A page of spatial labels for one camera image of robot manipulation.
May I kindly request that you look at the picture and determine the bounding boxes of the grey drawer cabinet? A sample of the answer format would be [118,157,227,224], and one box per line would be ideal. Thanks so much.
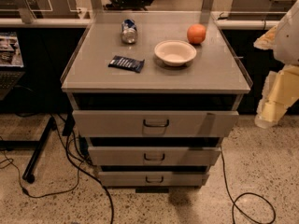
[60,10,253,194]

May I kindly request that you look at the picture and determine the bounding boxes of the orange fruit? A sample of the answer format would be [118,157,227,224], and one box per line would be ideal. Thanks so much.
[187,24,206,45]

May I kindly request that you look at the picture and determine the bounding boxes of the blue soda can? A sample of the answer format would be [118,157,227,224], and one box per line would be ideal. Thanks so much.
[121,19,138,44]

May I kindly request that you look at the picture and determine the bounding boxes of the grey top drawer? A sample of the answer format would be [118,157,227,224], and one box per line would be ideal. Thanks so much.
[73,110,238,137]

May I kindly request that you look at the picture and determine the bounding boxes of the black stand leg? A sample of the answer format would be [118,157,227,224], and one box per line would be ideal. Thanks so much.
[0,118,57,184]

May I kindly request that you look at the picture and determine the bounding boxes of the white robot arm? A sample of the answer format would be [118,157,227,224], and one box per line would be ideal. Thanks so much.
[253,1,299,129]

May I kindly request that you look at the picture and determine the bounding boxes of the grey drawer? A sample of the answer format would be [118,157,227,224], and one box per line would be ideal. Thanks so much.
[88,147,221,166]
[97,172,209,187]
[73,110,238,137]

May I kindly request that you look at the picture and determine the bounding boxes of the dark blue snack bar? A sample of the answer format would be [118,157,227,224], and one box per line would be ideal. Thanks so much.
[108,55,145,73]

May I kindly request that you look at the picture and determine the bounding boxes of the black cable left floor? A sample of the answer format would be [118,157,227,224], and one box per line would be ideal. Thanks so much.
[0,114,115,224]

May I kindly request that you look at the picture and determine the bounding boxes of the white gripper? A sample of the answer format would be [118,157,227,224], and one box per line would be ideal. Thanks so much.
[253,26,299,129]

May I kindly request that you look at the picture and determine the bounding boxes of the grey machine top right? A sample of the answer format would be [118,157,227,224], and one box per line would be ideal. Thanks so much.
[228,0,297,21]

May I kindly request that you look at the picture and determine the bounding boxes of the magazine on left desk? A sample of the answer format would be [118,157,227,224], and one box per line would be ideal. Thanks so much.
[0,32,24,68]

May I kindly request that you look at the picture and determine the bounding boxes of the white bowl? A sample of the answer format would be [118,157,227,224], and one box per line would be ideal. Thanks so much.
[154,40,197,67]

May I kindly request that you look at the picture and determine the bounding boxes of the grey middle drawer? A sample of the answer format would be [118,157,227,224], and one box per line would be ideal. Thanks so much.
[88,147,221,166]

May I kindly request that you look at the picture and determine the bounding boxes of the grey bottom drawer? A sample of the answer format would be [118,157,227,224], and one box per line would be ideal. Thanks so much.
[97,172,209,187]

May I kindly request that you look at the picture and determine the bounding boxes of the black keyboard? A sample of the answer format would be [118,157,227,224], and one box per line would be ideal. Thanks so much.
[0,71,24,100]

